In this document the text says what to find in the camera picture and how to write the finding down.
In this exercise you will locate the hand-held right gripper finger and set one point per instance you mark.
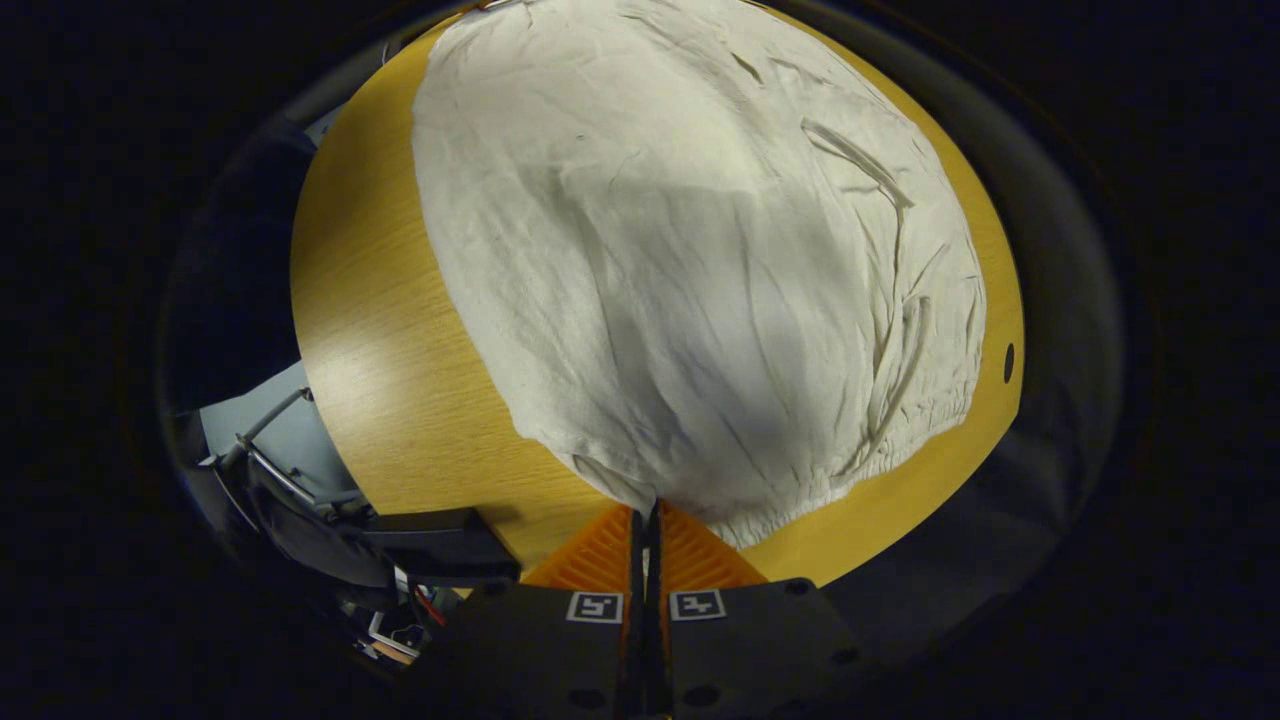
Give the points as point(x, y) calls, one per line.
point(637, 580)
point(655, 580)

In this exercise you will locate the white jeans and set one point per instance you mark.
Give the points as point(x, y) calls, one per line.
point(700, 250)

